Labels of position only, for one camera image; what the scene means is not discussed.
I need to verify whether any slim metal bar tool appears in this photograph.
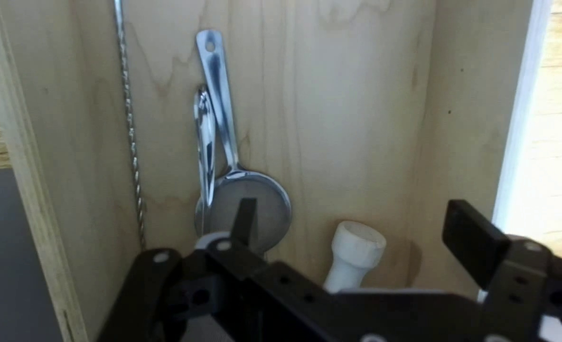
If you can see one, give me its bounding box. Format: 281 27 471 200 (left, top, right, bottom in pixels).
192 84 220 238

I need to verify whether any hanging metal chain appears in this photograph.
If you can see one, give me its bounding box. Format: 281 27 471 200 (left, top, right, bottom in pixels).
110 0 150 253

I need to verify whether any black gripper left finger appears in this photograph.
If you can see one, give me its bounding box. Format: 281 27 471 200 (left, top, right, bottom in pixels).
97 198 277 342

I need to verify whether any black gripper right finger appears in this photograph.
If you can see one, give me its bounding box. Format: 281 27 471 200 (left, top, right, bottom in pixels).
440 198 562 342

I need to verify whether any white plastic cup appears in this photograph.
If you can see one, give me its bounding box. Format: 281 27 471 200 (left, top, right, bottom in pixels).
323 219 389 295

